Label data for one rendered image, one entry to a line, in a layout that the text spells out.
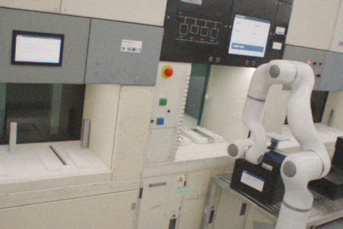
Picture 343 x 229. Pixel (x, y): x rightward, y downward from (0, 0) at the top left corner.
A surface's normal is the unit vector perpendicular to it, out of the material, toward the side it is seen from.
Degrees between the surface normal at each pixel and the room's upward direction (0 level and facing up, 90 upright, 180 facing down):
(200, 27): 90
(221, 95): 90
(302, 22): 90
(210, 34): 90
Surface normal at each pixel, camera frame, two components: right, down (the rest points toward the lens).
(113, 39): 0.56, 0.30
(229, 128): -0.82, 0.03
